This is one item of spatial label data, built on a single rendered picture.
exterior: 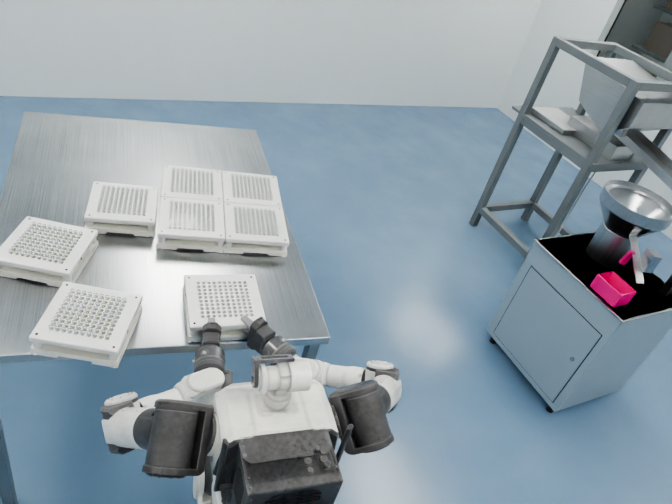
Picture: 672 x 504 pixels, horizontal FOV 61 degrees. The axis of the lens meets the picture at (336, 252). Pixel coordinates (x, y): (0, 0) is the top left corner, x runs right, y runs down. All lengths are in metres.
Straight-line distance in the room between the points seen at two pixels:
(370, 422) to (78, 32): 4.24
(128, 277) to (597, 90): 3.01
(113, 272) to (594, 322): 2.20
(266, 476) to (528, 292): 2.34
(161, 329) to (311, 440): 0.80
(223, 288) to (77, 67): 3.49
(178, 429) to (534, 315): 2.39
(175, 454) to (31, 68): 4.24
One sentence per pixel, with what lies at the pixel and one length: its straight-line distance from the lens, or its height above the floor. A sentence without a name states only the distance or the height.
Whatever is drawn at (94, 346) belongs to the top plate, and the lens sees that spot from 1.77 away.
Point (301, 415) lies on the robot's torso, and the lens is 1.30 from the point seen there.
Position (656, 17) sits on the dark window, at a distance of 6.30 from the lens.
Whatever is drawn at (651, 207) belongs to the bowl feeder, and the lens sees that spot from 3.40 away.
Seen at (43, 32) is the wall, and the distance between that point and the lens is 5.08.
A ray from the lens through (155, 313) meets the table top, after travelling 1.96.
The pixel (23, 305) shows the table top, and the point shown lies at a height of 0.88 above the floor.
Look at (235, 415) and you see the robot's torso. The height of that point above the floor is 1.23.
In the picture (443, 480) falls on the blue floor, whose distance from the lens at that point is 2.88.
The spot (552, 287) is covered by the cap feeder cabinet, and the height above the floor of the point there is 0.62.
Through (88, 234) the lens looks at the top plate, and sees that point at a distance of 2.15.
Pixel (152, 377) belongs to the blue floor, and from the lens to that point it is 2.91.
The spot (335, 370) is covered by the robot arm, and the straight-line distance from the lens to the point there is 1.70.
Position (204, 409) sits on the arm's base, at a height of 1.23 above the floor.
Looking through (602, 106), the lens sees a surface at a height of 1.27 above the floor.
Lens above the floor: 2.26
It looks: 36 degrees down
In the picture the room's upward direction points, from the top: 16 degrees clockwise
